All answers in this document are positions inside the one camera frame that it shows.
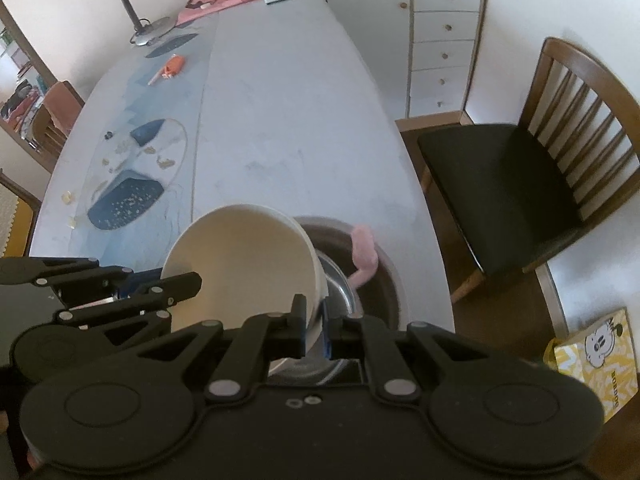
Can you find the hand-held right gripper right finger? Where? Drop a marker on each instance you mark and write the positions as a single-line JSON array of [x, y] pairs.
[[327, 335]]

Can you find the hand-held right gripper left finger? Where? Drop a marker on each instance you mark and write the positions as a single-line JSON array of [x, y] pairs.
[[299, 330]]

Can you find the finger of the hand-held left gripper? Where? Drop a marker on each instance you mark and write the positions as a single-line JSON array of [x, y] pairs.
[[80, 272], [170, 287]]

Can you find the large steel bowl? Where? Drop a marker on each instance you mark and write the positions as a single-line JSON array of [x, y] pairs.
[[387, 290]]

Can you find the cream bowl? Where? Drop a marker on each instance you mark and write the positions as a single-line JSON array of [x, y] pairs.
[[240, 260]]

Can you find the pink pot with steel liner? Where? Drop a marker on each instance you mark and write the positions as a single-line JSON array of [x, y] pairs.
[[362, 255]]

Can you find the sofa with lace cover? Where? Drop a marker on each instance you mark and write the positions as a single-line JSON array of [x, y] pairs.
[[15, 220]]

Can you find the wooden chair with pink cloth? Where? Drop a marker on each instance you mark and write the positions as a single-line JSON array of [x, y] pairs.
[[62, 110]]

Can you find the orange toy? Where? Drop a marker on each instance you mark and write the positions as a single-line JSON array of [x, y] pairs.
[[175, 66]]

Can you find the wooden chair with dark seat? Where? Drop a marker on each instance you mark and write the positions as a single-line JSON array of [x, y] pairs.
[[500, 190]]

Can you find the grey desk lamp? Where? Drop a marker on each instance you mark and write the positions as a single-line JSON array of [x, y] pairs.
[[147, 32]]

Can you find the yellow printed bag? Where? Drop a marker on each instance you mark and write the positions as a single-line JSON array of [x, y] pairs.
[[600, 360]]

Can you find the pink printed cloth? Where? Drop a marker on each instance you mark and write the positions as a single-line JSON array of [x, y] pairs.
[[215, 0]]

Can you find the white drawer cabinet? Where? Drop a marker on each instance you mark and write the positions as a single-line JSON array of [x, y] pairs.
[[375, 35]]

